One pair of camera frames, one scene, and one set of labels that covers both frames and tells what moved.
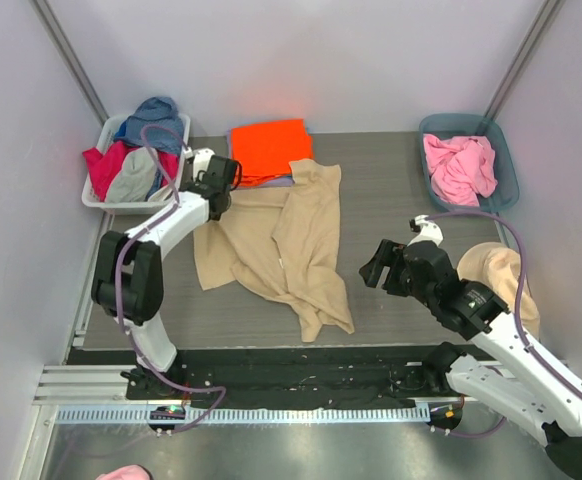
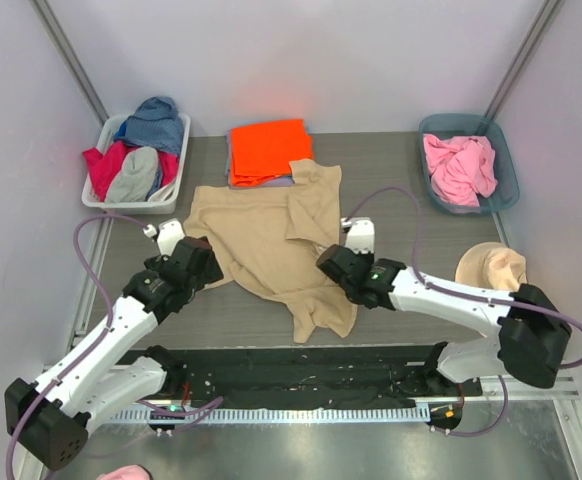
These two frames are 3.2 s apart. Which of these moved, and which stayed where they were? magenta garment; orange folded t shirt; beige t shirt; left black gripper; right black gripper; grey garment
Moved: right black gripper; left black gripper
Stayed: beige t shirt; magenta garment; grey garment; orange folded t shirt
